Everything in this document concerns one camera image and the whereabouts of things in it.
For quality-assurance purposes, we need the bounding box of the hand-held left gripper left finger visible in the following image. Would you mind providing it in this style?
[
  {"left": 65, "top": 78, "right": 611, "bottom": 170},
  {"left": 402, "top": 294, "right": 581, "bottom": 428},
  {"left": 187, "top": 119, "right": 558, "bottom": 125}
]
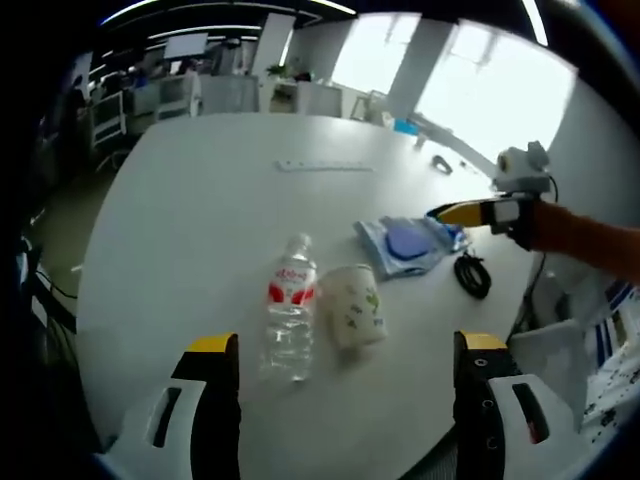
[{"left": 93, "top": 332, "right": 242, "bottom": 480}]

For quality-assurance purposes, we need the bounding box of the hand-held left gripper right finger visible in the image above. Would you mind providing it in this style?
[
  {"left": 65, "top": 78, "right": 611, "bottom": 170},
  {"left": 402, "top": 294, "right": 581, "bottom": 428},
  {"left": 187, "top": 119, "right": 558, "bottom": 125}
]
[{"left": 452, "top": 329, "right": 587, "bottom": 480}]

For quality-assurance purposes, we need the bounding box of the clear pouch with blue disc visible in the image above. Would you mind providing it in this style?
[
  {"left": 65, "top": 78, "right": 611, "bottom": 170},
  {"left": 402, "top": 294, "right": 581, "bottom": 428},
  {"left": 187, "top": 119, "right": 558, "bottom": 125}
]
[{"left": 353, "top": 214, "right": 442, "bottom": 281}]

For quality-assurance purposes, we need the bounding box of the clear plastic water bottle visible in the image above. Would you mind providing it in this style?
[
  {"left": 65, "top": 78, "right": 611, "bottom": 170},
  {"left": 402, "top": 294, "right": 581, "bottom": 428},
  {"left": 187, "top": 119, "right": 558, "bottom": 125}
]
[{"left": 257, "top": 232, "right": 320, "bottom": 384}]

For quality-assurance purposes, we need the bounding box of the white paper cup green print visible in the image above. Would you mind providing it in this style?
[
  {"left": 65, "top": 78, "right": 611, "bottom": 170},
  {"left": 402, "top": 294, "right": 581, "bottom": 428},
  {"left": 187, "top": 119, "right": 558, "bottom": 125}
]
[{"left": 317, "top": 264, "right": 391, "bottom": 352}]

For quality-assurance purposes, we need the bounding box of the wide bright window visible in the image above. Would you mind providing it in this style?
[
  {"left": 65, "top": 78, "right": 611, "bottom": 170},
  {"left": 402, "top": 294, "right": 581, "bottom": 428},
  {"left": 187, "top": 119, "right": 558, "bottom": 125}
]
[{"left": 413, "top": 22, "right": 577, "bottom": 162}]

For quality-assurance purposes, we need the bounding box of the short ceiling light strip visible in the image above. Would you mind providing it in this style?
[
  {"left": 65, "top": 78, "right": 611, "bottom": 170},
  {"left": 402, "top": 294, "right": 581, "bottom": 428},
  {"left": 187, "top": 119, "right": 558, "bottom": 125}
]
[{"left": 521, "top": 0, "right": 550, "bottom": 50}]

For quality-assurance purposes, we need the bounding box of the white patterned shirt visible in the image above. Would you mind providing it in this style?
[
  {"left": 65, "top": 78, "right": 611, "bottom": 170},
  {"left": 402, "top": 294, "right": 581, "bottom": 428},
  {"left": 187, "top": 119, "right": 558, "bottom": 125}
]
[{"left": 582, "top": 278, "right": 640, "bottom": 442}]

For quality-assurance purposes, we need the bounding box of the white table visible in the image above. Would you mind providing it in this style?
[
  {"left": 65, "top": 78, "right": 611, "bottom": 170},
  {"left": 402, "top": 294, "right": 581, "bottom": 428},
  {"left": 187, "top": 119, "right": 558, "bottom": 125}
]
[{"left": 74, "top": 112, "right": 547, "bottom": 480}]

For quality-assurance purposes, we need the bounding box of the narrow bright window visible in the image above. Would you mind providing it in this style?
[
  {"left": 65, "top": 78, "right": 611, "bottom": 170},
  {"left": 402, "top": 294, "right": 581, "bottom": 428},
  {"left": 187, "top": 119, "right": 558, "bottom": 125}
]
[{"left": 331, "top": 14, "right": 420, "bottom": 97}]

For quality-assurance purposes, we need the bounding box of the long ceiling light strip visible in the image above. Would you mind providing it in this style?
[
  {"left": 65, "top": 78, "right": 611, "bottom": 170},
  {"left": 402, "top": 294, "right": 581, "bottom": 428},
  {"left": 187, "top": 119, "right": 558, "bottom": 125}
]
[{"left": 98, "top": 0, "right": 357, "bottom": 27}]

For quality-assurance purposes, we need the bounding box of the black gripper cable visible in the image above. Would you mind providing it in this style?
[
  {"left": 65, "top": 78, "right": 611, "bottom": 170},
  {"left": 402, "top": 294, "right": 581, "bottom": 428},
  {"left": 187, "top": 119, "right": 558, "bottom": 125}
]
[{"left": 517, "top": 172, "right": 560, "bottom": 329}]

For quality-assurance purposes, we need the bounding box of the thin black cable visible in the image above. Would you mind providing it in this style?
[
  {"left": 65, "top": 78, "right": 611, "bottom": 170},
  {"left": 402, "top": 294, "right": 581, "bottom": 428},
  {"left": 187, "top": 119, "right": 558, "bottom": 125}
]
[{"left": 14, "top": 238, "right": 80, "bottom": 352}]

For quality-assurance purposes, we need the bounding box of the white frame office chair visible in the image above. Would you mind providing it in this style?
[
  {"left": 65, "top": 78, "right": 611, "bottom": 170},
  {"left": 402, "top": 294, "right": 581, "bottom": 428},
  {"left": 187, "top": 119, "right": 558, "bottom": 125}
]
[{"left": 91, "top": 91, "right": 127, "bottom": 147}]

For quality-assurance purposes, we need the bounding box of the wall-mounted display screen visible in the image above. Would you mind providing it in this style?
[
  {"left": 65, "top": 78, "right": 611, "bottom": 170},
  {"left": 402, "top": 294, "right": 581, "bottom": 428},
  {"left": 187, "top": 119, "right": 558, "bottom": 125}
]
[{"left": 164, "top": 35, "right": 208, "bottom": 61}]

